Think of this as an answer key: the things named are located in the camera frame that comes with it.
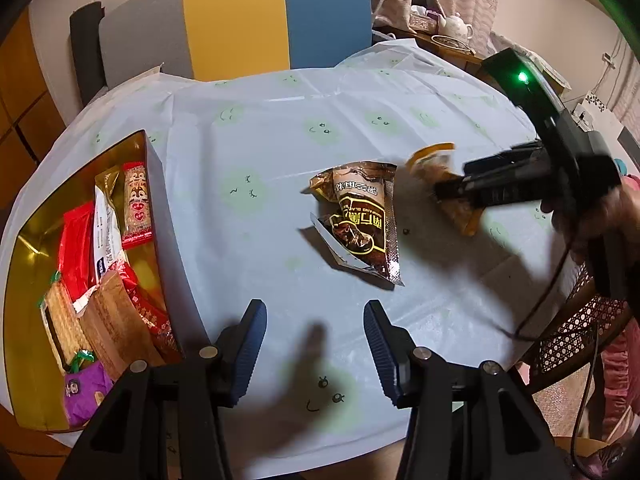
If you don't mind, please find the white blue tube sachet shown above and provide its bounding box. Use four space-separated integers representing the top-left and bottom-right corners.
92 166 127 283

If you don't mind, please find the brown dried meat packet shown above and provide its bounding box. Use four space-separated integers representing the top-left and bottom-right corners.
79 270 165 382

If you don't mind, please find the large red snack packet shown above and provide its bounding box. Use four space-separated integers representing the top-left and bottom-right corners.
58 200 96 301

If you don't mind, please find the purple snack packet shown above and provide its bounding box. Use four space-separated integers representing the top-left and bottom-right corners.
63 362 113 428

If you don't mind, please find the chipmunk grain bar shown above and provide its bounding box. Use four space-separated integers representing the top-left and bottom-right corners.
122 162 153 250

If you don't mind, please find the pale blue smiley tablecloth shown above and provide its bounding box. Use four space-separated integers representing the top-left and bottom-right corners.
1 40 564 478

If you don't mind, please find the wooden side table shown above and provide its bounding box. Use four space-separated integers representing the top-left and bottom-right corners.
374 27 572 99

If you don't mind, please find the tissue box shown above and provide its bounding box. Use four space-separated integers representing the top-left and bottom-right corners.
409 6 442 36

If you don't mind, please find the green cracker packet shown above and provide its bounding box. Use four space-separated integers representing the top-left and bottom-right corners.
38 271 96 375

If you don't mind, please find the small red candy packet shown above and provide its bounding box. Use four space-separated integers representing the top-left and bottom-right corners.
110 260 181 364

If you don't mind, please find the orange zip seed bag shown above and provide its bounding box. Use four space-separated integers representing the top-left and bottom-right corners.
406 142 484 236

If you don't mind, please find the person right hand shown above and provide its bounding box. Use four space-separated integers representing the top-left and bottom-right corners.
540 177 639 308

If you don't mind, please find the brown chocolate bread packet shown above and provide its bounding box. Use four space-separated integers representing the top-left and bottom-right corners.
309 162 402 285

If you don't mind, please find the black cable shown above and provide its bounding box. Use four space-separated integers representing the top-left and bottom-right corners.
494 238 601 480

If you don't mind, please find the grey yellow blue chair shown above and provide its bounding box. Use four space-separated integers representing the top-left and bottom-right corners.
70 0 372 104

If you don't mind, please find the white teapot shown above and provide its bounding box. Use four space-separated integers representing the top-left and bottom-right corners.
438 13 474 42

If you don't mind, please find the golden tin box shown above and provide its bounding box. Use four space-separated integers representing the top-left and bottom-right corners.
2 131 208 434

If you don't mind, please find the round tray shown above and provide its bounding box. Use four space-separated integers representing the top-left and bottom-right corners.
431 35 475 55

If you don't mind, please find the wicker chair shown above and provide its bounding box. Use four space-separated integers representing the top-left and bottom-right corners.
522 264 632 393

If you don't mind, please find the white red Rosekiss packet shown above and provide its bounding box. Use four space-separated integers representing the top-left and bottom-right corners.
73 285 98 315

